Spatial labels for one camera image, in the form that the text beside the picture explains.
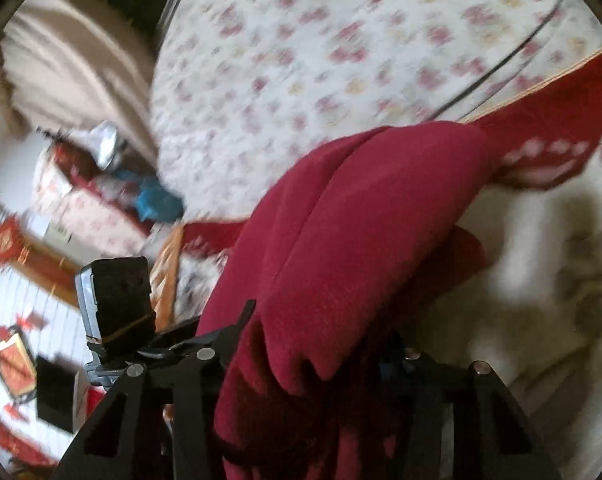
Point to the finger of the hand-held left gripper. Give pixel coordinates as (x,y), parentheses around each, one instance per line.
(181,344)

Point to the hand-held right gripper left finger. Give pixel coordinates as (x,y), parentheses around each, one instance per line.
(196,410)

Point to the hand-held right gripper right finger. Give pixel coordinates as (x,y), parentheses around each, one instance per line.
(431,410)

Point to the dark red garment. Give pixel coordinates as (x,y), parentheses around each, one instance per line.
(356,210)

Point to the blue plastic bag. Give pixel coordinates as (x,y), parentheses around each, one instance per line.
(156,202)

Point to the black rectangular panel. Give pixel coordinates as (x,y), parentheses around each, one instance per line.
(56,392)

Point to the red framed picture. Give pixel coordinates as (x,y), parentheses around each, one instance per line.
(13,365)

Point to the crumpled silver object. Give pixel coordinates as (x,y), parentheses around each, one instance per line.
(106,142)

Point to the red and white patterned blanket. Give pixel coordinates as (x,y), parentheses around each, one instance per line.
(531,240)

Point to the beige curtain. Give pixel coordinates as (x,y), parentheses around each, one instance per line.
(71,60)

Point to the floral bedsheet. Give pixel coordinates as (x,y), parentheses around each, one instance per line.
(306,60)

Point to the orange wooden bed frame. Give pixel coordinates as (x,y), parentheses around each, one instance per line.
(165,265)

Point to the red wall ornament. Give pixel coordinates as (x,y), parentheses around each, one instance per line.
(8,240)

